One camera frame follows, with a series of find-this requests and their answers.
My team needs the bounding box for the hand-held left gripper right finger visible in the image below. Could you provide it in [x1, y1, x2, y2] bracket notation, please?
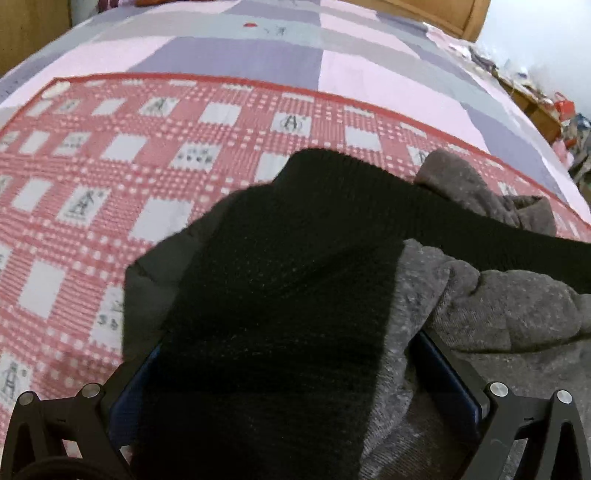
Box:
[416, 330, 591, 480]

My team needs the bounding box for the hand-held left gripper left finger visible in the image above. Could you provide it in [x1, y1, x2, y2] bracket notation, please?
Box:
[0, 344, 163, 480]

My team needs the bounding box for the black jacket with grey lining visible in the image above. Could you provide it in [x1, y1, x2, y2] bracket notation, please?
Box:
[122, 148, 591, 480]

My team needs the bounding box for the red checked blanket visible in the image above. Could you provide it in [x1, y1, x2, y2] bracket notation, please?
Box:
[0, 73, 591, 457]

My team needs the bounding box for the cluttered wooden bedside table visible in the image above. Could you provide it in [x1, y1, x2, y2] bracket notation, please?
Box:
[494, 69, 591, 195]

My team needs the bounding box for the red bag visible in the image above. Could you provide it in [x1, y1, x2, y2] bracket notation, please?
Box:
[553, 92, 575, 123]

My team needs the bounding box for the pink purple patchwork bedsheet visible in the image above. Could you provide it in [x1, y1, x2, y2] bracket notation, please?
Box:
[0, 0, 591, 217]

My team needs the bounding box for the wooden headboard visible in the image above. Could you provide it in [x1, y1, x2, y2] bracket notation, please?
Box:
[402, 0, 493, 43]

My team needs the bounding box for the wooden cabinet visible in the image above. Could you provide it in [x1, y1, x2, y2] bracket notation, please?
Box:
[0, 0, 73, 78]

